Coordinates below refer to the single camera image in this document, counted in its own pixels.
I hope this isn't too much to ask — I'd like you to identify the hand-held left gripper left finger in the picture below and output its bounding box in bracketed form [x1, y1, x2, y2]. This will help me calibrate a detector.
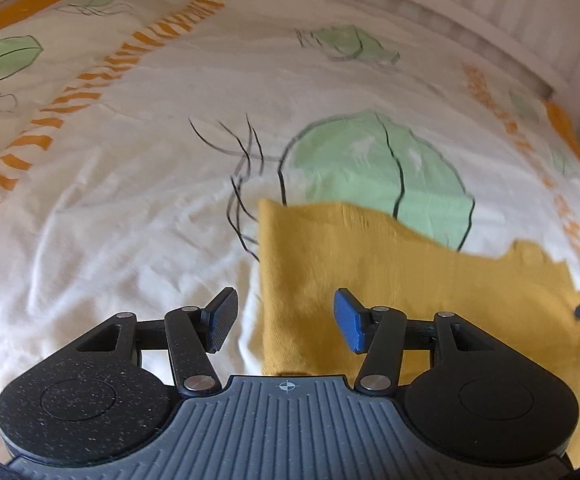
[69, 287, 239, 395]

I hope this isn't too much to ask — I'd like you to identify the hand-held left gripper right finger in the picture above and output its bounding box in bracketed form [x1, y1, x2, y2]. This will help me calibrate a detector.
[333, 288, 510, 393]

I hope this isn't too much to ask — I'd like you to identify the mustard yellow knit sweater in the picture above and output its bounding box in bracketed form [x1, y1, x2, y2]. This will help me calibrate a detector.
[258, 199, 580, 467]

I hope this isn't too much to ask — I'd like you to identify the white leaf-print duvet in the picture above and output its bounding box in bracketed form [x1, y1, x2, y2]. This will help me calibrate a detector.
[0, 0, 580, 467]

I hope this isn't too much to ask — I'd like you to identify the white slatted bed frame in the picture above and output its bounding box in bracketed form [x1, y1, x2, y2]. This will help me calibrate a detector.
[135, 0, 580, 147]

